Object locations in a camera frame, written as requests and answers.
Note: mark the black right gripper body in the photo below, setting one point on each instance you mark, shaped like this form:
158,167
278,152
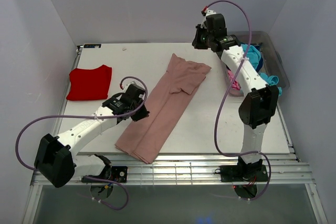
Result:
201,39

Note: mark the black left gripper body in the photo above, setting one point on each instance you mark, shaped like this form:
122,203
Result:
140,114

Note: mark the dusty pink t-shirt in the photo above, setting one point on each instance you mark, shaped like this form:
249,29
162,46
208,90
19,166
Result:
167,102

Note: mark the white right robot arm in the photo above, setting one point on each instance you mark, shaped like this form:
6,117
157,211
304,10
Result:
260,98

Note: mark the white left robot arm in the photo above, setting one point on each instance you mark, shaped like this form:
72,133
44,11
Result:
57,156

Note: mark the folded red t-shirt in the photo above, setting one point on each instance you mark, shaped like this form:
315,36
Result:
89,84

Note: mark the turquoise t-shirt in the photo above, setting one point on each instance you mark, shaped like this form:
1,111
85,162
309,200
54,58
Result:
254,56

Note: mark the light pink t-shirt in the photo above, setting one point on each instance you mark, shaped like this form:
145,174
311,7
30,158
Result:
235,82

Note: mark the clear plastic bin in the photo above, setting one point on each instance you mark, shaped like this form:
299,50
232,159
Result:
272,63

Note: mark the blue label sticker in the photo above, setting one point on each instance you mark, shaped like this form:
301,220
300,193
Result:
92,46

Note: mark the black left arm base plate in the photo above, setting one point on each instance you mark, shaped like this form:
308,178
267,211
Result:
114,173

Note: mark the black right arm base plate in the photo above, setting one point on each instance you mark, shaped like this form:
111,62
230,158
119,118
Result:
231,173

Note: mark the aluminium extrusion frame rail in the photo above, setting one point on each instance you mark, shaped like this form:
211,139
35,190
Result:
200,169

